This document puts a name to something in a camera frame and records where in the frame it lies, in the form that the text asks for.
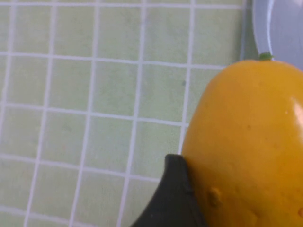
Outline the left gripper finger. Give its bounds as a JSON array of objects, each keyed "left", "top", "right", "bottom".
[{"left": 130, "top": 153, "right": 210, "bottom": 227}]

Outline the yellow mango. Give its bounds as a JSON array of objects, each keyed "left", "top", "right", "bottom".
[{"left": 181, "top": 52, "right": 303, "bottom": 227}]

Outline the grey-blue round plate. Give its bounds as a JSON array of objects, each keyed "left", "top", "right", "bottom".
[{"left": 250, "top": 0, "right": 303, "bottom": 71}]

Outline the green checked tablecloth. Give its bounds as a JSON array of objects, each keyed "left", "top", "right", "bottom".
[{"left": 0, "top": 0, "right": 259, "bottom": 227}]

